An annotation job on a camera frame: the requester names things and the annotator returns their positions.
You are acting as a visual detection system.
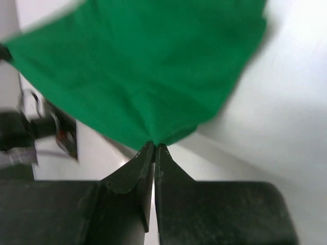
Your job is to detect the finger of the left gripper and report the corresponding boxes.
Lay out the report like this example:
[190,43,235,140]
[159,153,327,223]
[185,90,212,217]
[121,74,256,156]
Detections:
[0,43,12,62]

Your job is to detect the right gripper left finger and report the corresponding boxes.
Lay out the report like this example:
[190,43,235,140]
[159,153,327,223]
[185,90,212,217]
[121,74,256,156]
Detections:
[1,142,155,244]

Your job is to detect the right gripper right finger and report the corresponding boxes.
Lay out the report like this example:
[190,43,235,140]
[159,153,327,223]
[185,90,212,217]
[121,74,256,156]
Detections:
[154,144,299,244]

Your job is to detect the green t-shirt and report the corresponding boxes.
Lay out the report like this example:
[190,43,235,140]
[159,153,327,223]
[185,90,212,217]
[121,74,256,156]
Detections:
[4,1,266,150]

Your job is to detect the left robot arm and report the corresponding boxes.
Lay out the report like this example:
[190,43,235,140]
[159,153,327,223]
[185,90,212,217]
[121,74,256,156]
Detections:
[1,89,60,180]

